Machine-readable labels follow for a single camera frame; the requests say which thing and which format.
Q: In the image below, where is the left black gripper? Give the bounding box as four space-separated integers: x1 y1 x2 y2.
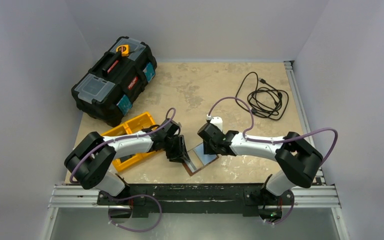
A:
161 134 190 163

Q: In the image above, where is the brown leather card holder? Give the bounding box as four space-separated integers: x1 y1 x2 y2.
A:
182 143 219 176

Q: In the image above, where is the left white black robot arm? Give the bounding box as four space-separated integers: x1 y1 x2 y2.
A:
64 118 190 205

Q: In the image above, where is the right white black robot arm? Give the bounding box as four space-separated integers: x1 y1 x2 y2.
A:
197 122 323 204

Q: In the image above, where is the card in left compartment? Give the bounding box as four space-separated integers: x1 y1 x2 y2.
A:
119 154 135 162

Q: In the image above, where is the yellow plastic divided bin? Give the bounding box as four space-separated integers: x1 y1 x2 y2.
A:
101 111 157 172

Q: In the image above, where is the black plastic toolbox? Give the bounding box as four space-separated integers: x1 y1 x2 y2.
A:
71 36 157 127

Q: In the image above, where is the orange tape measure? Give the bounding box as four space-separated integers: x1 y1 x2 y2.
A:
115 44 130 57

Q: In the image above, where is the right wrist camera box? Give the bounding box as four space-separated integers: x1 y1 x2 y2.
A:
206 114 223 132

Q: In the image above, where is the black coiled usb cable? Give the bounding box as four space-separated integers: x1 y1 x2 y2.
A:
234 71 290 121

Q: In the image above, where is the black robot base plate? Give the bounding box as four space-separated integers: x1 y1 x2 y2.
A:
97 183 294 220

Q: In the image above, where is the aluminium right side rail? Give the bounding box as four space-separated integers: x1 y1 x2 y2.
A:
283 60 326 185

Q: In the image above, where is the aluminium front frame rail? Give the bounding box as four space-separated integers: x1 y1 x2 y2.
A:
48 184 341 208

